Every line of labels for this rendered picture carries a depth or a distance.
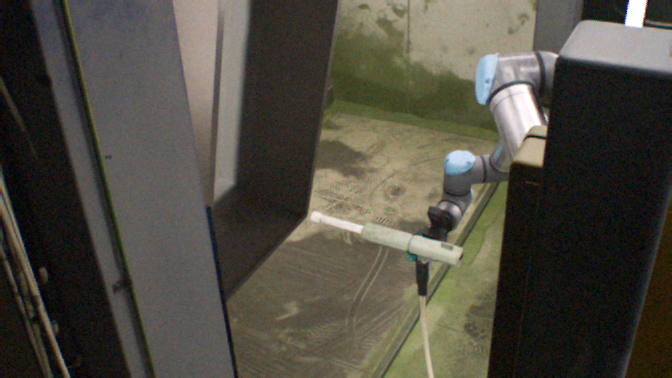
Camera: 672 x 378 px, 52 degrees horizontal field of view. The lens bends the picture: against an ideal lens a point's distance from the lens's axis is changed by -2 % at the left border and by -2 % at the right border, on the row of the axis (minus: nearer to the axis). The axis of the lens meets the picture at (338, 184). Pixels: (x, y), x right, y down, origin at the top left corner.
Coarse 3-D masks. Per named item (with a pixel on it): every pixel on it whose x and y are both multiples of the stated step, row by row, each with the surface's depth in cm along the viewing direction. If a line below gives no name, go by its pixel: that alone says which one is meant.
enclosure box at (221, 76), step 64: (192, 0) 136; (256, 0) 201; (320, 0) 192; (192, 64) 144; (256, 64) 213; (320, 64) 202; (256, 128) 225; (320, 128) 212; (256, 192) 239; (256, 256) 214
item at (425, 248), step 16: (336, 224) 213; (352, 224) 211; (368, 224) 209; (368, 240) 209; (384, 240) 205; (400, 240) 203; (416, 240) 202; (432, 240) 201; (432, 256) 199; (448, 256) 196; (416, 272) 208
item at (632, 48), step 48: (576, 48) 31; (624, 48) 31; (576, 96) 31; (624, 96) 30; (576, 144) 32; (624, 144) 31; (576, 192) 33; (624, 192) 32; (576, 240) 34; (624, 240) 33; (528, 288) 37; (576, 288) 35; (624, 288) 34; (528, 336) 38; (576, 336) 37; (624, 336) 35
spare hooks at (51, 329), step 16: (0, 80) 62; (16, 112) 64; (32, 144) 66; (0, 176) 64; (0, 192) 66; (0, 208) 64; (0, 224) 68; (16, 224) 66; (0, 240) 69; (16, 240) 66; (0, 256) 69; (16, 256) 70; (16, 272) 72; (32, 272) 69; (16, 288) 72; (32, 288) 69; (32, 320) 74; (48, 320) 72; (32, 336) 76; (48, 336) 72; (48, 368) 79; (64, 368) 75
